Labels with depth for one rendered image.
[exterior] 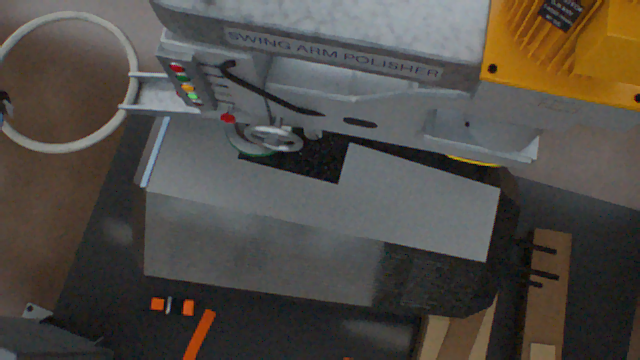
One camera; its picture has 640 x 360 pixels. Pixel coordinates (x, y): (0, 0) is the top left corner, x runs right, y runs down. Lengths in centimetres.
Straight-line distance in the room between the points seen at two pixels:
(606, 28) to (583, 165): 216
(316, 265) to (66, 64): 179
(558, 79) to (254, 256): 120
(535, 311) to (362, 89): 157
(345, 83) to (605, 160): 188
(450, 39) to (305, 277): 110
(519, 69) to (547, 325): 174
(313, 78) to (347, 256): 71
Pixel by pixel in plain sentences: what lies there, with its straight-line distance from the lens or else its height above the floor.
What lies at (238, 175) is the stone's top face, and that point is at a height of 84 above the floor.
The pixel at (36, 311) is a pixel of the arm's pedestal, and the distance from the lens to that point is 296.
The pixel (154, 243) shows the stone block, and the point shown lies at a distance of 208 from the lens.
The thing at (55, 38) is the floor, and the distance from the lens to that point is 333.
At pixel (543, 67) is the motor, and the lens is 110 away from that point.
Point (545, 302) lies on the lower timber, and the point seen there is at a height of 13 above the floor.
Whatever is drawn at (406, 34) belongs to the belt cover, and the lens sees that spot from 110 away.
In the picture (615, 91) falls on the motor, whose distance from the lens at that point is 113.
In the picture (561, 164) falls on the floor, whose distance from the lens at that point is 298.
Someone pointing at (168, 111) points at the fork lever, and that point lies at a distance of 189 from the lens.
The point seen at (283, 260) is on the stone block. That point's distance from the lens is 197.
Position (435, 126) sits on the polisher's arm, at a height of 126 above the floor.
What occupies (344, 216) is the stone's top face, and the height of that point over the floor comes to 84.
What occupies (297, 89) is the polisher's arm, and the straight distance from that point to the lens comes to 139.
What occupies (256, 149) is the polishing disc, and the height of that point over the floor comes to 87.
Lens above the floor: 268
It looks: 75 degrees down
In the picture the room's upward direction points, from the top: 3 degrees counter-clockwise
